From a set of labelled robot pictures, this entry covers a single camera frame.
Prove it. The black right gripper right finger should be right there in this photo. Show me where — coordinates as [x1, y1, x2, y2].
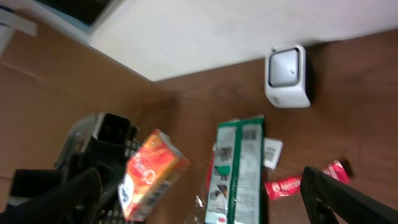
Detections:
[300, 166, 397, 224]

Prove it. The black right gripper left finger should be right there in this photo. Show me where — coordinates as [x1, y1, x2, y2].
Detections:
[1, 168, 102, 224]

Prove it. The red snack stick packet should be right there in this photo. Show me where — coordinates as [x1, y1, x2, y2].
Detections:
[264, 161, 352, 200]

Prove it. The orange tissue pack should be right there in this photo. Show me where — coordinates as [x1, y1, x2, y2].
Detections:
[118, 129, 190, 222]

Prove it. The red dustpan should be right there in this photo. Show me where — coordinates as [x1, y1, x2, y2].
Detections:
[184, 138, 283, 224]

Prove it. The green grip gloves package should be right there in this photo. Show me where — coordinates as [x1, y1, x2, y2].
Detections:
[204, 116, 264, 224]

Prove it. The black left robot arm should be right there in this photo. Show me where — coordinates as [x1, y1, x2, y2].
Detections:
[1, 113, 137, 223]

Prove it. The white barcode scanner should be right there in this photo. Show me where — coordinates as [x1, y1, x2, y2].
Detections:
[264, 44, 311, 108]

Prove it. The grey plastic basket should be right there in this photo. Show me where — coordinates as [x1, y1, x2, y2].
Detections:
[55, 113, 139, 223]

